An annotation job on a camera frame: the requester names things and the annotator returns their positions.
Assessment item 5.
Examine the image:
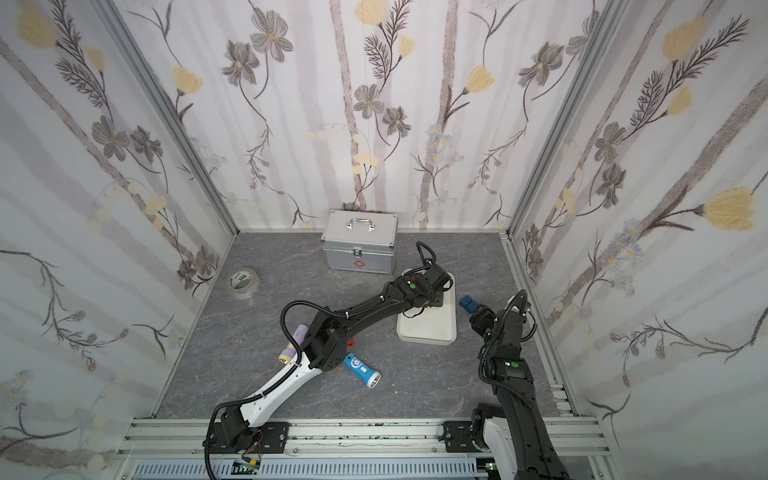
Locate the white plastic storage tray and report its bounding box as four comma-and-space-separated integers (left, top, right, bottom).
396, 273, 457, 346

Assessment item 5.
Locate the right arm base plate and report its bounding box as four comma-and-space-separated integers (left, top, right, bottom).
440, 420, 481, 453

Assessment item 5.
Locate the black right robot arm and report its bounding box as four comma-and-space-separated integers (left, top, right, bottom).
469, 290, 571, 479

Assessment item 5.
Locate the clear tape roll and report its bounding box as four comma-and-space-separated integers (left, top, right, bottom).
226, 267, 261, 300

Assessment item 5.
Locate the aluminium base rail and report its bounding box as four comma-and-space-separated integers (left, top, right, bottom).
113, 416, 619, 480

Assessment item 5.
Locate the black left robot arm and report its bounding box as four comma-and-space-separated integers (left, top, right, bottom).
203, 241, 454, 479

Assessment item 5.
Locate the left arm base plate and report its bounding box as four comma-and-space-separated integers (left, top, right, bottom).
203, 421, 290, 455

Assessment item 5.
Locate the teal blue object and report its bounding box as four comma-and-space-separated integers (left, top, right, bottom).
459, 295, 479, 315

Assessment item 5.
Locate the silver aluminium first-aid case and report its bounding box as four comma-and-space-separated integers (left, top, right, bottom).
321, 210, 398, 274

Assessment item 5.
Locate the blue flashlight white logo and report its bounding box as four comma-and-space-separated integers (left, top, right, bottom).
344, 353, 381, 389

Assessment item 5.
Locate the purple flashlight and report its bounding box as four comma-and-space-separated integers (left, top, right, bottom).
278, 324, 309, 365

